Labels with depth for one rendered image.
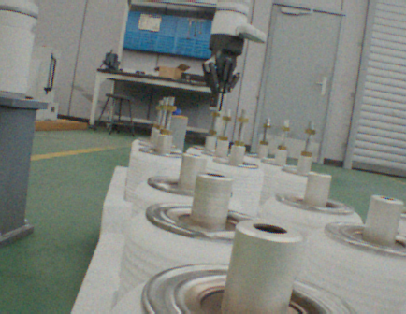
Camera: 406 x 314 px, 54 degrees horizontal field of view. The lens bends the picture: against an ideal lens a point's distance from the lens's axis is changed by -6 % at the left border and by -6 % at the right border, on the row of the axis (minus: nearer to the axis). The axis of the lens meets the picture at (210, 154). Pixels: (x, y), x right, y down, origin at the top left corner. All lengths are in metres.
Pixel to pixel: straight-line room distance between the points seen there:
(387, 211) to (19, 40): 0.78
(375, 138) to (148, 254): 5.70
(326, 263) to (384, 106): 5.68
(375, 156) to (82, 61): 4.32
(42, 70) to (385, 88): 4.27
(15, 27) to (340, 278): 0.79
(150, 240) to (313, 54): 5.67
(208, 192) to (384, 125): 5.70
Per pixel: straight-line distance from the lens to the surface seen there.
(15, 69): 0.91
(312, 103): 5.77
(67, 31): 6.49
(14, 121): 0.88
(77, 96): 6.27
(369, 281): 0.26
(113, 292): 0.32
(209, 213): 0.24
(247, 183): 0.64
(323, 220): 0.36
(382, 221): 0.29
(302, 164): 0.70
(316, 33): 5.92
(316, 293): 0.17
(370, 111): 5.88
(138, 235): 0.23
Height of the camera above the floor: 0.31
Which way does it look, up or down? 4 degrees down
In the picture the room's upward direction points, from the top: 9 degrees clockwise
